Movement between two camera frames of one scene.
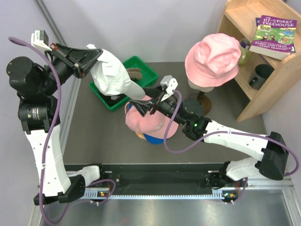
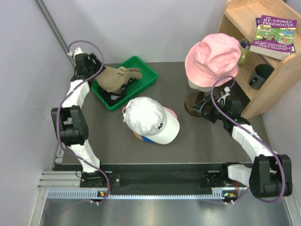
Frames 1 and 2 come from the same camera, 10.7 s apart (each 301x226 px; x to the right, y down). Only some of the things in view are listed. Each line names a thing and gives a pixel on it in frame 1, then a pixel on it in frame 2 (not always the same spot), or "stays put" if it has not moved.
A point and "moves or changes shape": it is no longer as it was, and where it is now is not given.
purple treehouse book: (274, 37) stays put
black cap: (111, 100) stays put
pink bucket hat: (213, 60) stays put
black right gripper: (142, 107) → (209, 101)
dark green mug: (261, 73) stays put
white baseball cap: (110, 77) → (147, 117)
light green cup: (247, 55) stays put
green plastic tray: (149, 74) stays put
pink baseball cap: (154, 122) moves or changes shape
